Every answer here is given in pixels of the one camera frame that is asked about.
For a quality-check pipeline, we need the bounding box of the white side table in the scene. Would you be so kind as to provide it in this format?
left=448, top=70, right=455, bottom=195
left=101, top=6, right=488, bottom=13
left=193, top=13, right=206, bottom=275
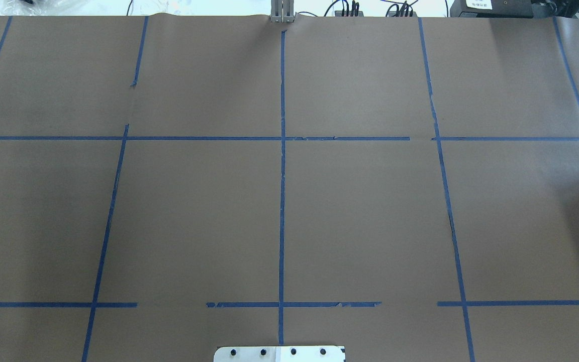
left=0, top=1, right=454, bottom=18

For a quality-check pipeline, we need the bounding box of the black power adapter box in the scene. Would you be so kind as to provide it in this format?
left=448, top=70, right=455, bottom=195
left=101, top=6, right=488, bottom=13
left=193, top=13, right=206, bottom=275
left=449, top=1, right=533, bottom=19

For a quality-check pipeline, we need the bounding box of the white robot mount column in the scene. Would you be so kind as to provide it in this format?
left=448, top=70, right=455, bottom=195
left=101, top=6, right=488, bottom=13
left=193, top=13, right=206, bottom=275
left=213, top=345, right=346, bottom=361

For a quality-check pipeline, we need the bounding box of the aluminium frame post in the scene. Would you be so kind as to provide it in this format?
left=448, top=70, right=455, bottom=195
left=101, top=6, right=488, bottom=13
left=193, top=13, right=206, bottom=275
left=270, top=0, right=296, bottom=24

